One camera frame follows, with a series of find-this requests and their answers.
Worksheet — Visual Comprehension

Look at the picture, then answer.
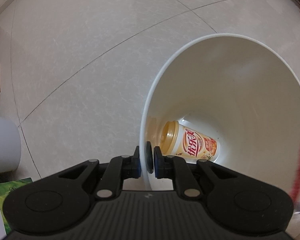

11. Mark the white round container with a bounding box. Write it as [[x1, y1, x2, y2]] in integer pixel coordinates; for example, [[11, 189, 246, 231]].
[[0, 116, 22, 178]]

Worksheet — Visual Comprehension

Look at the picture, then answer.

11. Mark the green printed carton box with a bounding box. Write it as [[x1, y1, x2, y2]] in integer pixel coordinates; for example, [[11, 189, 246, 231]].
[[0, 177, 34, 238]]

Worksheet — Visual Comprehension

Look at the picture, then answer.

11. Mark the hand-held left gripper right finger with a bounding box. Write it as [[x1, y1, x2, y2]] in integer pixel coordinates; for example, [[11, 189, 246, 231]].
[[154, 147, 240, 201]]

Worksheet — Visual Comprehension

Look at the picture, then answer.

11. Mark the white plastic trash bin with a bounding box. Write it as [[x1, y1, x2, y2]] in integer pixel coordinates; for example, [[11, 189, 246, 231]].
[[139, 32, 300, 230]]

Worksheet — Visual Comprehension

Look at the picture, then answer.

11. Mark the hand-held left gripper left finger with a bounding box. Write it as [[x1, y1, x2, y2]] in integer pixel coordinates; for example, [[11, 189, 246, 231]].
[[55, 146, 141, 200]]

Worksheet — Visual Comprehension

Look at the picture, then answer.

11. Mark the milk tea cup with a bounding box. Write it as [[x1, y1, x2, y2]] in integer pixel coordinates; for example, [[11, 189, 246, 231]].
[[160, 120, 221, 162]]

